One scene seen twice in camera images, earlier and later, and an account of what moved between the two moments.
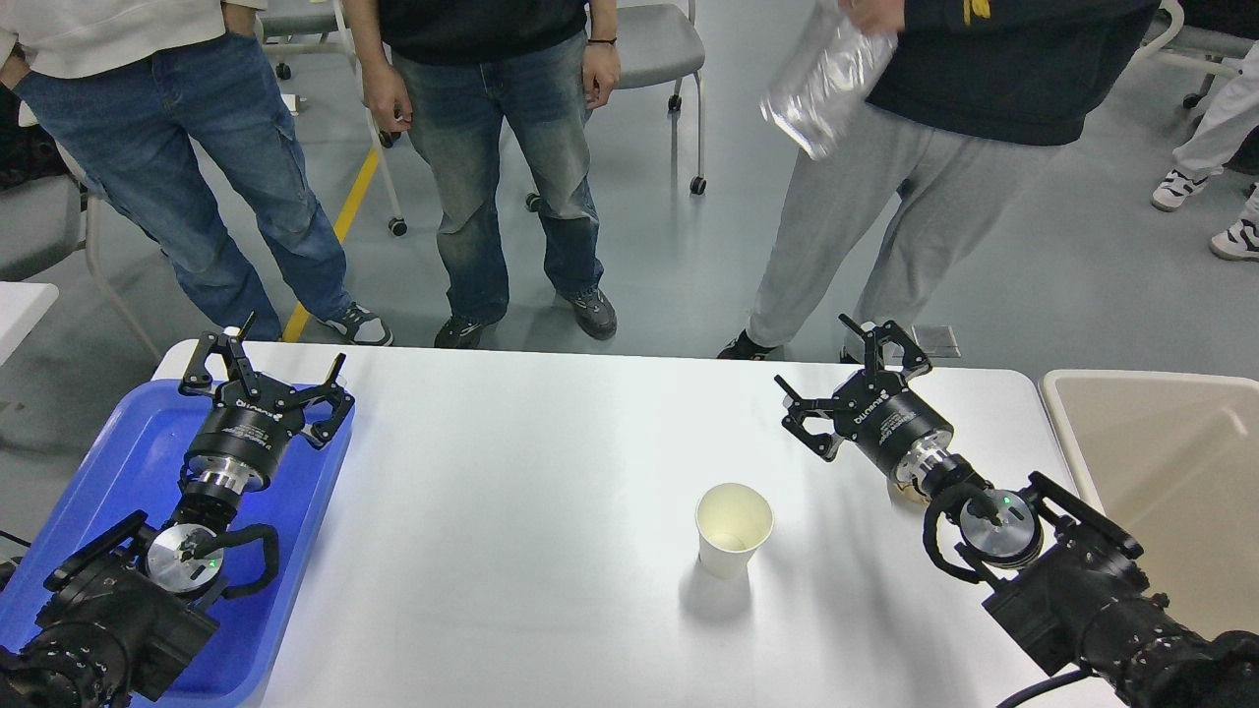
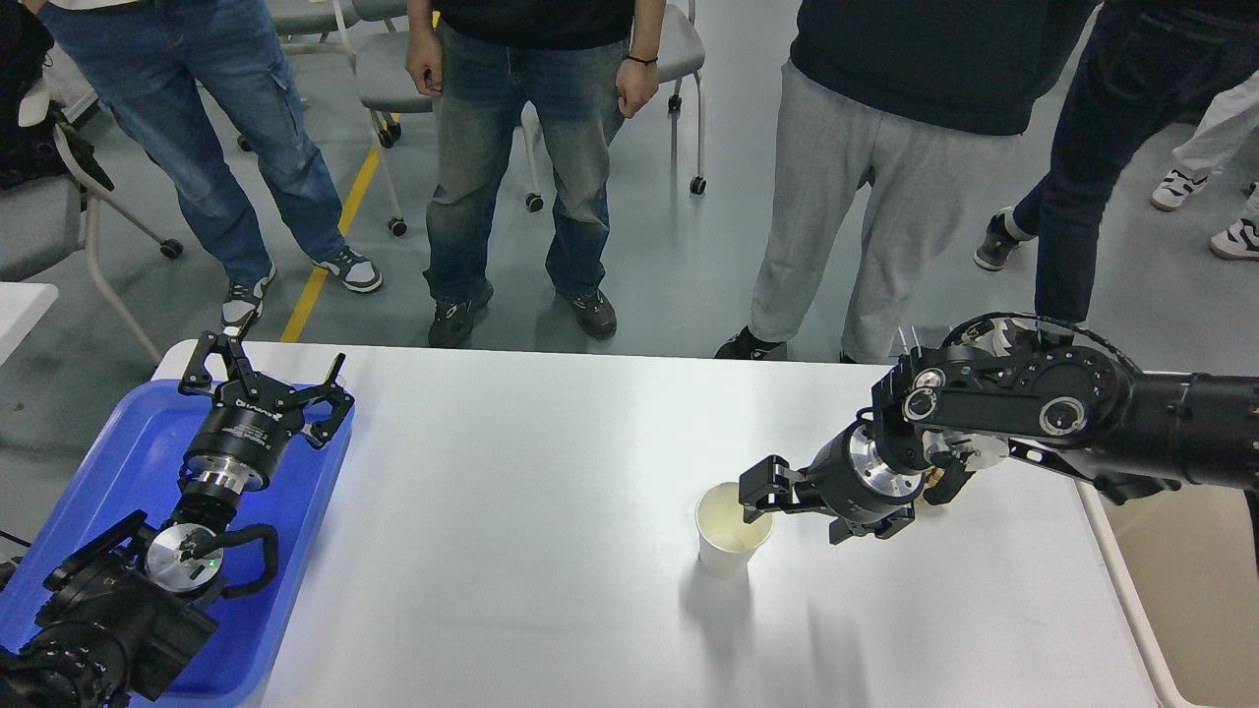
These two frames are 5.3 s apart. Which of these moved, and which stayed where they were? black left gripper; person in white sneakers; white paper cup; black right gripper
Moved: black right gripper
Stayed: person in white sneakers; white paper cup; black left gripper
